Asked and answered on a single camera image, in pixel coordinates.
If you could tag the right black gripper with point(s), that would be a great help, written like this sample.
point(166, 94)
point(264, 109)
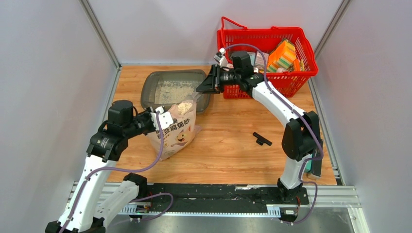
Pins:
point(213, 83)

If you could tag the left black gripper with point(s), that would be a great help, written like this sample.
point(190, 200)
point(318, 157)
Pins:
point(149, 117)

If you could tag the pink cat litter bag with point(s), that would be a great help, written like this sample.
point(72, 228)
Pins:
point(179, 134)

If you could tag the black bag clip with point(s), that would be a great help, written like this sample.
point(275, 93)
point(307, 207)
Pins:
point(261, 140)

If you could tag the clear plastic scoop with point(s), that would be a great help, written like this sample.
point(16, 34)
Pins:
point(195, 96)

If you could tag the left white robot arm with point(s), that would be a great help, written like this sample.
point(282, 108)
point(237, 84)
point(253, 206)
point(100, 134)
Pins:
point(83, 215)

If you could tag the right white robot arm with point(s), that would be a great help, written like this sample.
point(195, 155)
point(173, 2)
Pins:
point(301, 138)

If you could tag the grey litter box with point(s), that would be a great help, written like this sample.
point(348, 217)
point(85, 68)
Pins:
point(166, 88)

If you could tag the grey small box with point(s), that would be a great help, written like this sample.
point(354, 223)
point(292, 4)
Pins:
point(259, 60)

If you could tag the orange sponge pack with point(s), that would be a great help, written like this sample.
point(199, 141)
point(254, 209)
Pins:
point(284, 58)

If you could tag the red plastic basket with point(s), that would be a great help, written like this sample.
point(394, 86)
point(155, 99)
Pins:
point(266, 40)

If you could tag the teal black brush block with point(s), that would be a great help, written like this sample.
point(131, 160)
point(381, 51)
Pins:
point(315, 171)

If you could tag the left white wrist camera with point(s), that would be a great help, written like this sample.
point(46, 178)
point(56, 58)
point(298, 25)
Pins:
point(161, 119)

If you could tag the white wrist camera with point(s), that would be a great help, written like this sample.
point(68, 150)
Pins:
point(220, 58)
point(161, 119)

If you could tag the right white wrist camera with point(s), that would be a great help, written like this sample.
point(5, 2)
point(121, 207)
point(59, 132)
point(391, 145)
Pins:
point(220, 58)

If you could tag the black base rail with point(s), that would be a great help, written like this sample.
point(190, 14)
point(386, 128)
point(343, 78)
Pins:
point(215, 198)

